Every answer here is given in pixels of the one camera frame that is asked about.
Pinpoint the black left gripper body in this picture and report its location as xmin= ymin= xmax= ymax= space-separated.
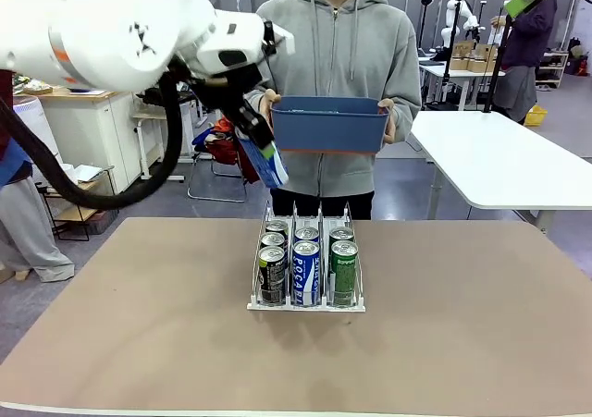
xmin=202 ymin=62 xmax=270 ymax=114

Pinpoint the blue Pocari beverage can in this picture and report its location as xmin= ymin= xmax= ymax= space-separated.
xmin=237 ymin=136 xmax=291 ymax=190
xmin=293 ymin=226 xmax=321 ymax=245
xmin=291 ymin=239 xmax=322 ymax=308

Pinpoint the blue bin with orange handles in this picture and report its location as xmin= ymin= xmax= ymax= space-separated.
xmin=270 ymin=94 xmax=391 ymax=155

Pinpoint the person's right forearm grey sleeve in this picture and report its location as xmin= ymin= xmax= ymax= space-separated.
xmin=243 ymin=83 xmax=272 ymax=113

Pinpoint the person's left forearm grey sleeve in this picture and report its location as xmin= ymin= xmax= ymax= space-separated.
xmin=389 ymin=83 xmax=423 ymax=144

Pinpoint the green beverage can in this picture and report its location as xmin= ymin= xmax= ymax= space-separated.
xmin=327 ymin=226 xmax=355 ymax=247
xmin=329 ymin=239 xmax=360 ymax=307

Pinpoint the person's right hand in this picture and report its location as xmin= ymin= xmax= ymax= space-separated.
xmin=258 ymin=88 xmax=283 ymax=129

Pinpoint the person's left hand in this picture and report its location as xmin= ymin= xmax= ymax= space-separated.
xmin=377 ymin=100 xmax=398 ymax=145

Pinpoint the red jacket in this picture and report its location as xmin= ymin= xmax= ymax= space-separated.
xmin=204 ymin=132 xmax=261 ymax=186

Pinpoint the person in purple hoodie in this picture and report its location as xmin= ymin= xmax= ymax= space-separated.
xmin=488 ymin=0 xmax=559 ymax=125

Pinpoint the small cardboard box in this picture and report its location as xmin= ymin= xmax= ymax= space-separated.
xmin=473 ymin=43 xmax=500 ymax=74
xmin=450 ymin=41 xmax=478 ymax=72

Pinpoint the black tripod pole stand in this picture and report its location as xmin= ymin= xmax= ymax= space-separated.
xmin=482 ymin=13 xmax=515 ymax=115
xmin=425 ymin=0 xmax=464 ymax=111

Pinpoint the white background table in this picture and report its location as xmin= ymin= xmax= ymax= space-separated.
xmin=419 ymin=59 xmax=508 ymax=111

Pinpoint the small wooden side table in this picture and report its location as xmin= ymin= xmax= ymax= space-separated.
xmin=130 ymin=109 xmax=196 ymax=181

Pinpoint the person in grey hoodie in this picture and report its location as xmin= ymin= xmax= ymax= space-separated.
xmin=243 ymin=0 xmax=423 ymax=222

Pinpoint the yellow plastic basket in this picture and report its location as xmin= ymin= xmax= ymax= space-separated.
xmin=523 ymin=104 xmax=549 ymax=129

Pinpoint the white cabinet with wooden top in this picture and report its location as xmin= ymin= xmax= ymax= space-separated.
xmin=13 ymin=86 xmax=154 ymax=195

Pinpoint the large white table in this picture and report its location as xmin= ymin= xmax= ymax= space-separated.
xmin=409 ymin=109 xmax=592 ymax=233

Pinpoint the white paper sheet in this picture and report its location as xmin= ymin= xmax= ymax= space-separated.
xmin=74 ymin=164 xmax=105 ymax=184

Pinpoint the white air purifier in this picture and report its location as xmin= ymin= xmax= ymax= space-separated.
xmin=12 ymin=95 xmax=62 ymax=168

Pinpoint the person in red top and grey trousers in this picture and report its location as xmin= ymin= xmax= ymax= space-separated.
xmin=0 ymin=67 xmax=76 ymax=284

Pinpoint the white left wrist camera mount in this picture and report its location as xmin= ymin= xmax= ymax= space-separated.
xmin=259 ymin=18 xmax=296 ymax=57

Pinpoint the black metal frame chair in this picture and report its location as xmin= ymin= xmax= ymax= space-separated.
xmin=186 ymin=115 xmax=261 ymax=204

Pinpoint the black frame wooden side rack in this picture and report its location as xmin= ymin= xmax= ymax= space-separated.
xmin=37 ymin=166 xmax=118 ymax=243

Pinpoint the white wire can dispenser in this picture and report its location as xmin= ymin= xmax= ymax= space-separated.
xmin=246 ymin=199 xmax=367 ymax=314

